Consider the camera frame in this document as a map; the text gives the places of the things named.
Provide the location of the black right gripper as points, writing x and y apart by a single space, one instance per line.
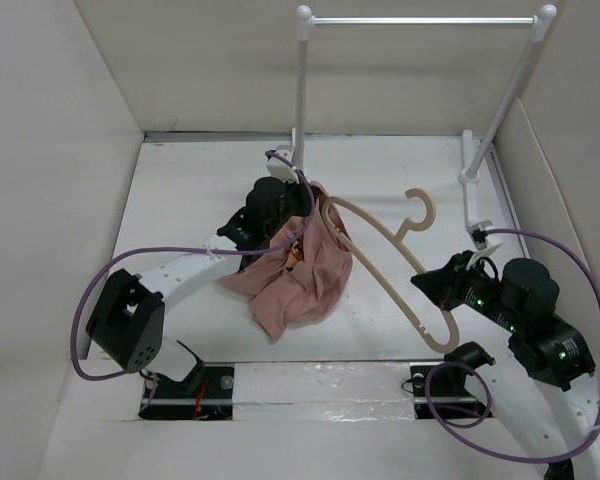
441 285

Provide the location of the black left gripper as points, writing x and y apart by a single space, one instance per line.
300 191

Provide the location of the wooden clothes hanger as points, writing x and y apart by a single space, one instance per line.
393 248

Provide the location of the pink t-shirt with pixel print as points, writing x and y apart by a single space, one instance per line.
297 285

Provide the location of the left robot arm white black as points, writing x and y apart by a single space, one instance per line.
128 319

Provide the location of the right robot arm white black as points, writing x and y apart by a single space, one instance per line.
521 300

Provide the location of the white clothes rack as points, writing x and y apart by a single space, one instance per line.
426 68

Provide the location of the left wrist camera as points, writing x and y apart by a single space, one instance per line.
279 164

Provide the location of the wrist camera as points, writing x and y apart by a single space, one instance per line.
485 244
279 164

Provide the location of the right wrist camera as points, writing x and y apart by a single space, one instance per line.
485 244

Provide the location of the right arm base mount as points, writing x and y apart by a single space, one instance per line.
448 392

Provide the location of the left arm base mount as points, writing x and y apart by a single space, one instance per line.
204 394

